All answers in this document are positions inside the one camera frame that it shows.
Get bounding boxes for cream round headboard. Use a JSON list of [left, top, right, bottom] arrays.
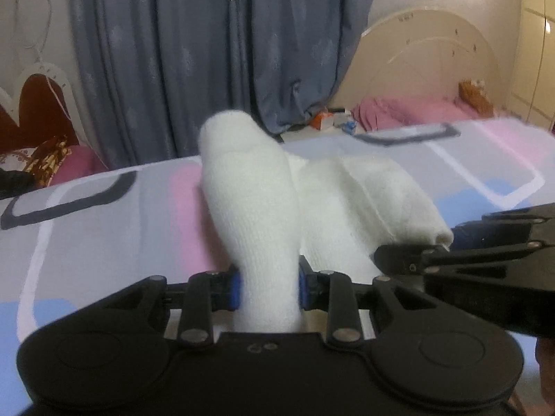
[[330, 9, 505, 109]]

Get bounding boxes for blue curtain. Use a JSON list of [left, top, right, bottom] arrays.
[[70, 0, 373, 167]]

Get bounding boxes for white hanging cable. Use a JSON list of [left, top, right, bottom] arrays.
[[12, 0, 72, 122]]

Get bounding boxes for orange box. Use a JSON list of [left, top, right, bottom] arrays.
[[309, 112, 334, 131]]

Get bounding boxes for person's right hand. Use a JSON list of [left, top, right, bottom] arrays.
[[535, 338, 555, 408]]

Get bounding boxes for cream wardrobe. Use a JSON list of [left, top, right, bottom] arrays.
[[506, 0, 555, 132]]

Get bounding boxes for patterned bed sheet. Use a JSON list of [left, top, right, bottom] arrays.
[[1, 118, 554, 415]]

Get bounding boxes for orange stuffed toy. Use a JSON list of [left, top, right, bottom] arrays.
[[458, 80, 494, 118]]

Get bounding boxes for pink bed sheet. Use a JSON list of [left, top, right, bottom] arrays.
[[351, 97, 498, 132]]

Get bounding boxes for red heart-shaped headboard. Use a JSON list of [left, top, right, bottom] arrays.
[[1, 62, 90, 153]]

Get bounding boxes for dark floral blanket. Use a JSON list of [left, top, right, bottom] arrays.
[[1, 136, 71, 199]]

